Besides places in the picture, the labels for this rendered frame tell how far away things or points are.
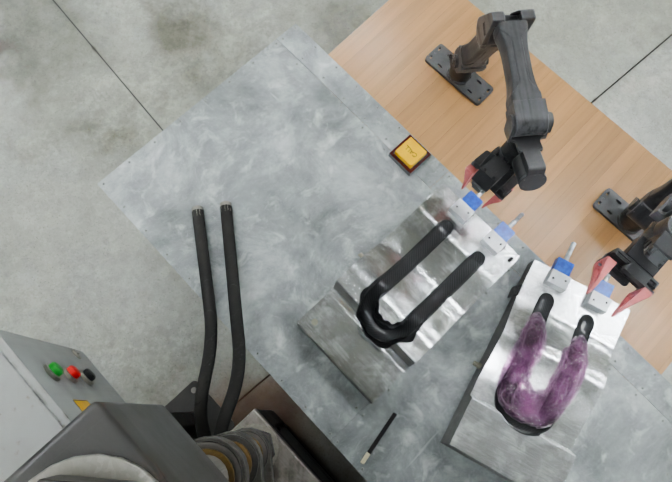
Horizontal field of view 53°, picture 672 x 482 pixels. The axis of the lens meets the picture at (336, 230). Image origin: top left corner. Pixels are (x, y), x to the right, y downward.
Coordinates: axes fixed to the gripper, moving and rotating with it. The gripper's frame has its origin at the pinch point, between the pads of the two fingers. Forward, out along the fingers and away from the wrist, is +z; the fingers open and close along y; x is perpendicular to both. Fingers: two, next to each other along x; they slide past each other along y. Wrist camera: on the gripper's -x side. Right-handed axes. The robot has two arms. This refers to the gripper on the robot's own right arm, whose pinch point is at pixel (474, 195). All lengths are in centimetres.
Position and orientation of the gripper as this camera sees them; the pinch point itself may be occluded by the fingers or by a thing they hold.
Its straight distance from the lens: 157.3
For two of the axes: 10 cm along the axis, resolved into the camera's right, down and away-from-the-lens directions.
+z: -3.9, 5.6, 7.4
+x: 6.1, -4.4, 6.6
